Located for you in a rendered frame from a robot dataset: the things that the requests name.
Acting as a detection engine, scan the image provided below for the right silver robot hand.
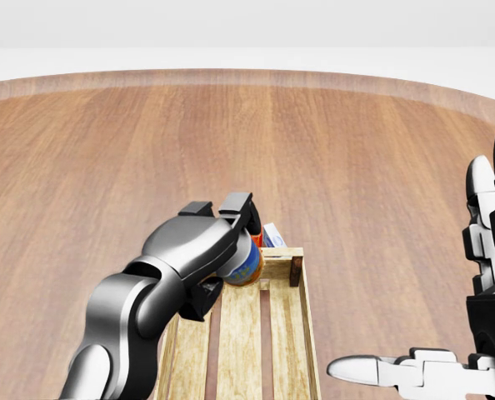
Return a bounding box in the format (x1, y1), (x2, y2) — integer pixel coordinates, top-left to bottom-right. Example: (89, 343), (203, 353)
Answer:
(327, 120), (495, 400)

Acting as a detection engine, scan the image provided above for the alphabet soup can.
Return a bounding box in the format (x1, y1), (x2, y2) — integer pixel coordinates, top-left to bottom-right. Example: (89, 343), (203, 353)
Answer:
(216, 229), (265, 288)

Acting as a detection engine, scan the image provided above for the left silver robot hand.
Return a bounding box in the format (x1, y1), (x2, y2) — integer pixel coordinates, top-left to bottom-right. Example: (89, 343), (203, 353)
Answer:
(141, 192), (263, 323)

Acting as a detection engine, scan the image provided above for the white and blue box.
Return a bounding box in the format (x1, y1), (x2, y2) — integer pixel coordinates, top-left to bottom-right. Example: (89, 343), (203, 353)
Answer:
(261, 222), (288, 249)

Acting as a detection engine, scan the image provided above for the wooden slat tray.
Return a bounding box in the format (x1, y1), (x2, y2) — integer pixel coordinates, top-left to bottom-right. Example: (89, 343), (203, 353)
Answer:
(153, 247), (323, 400)

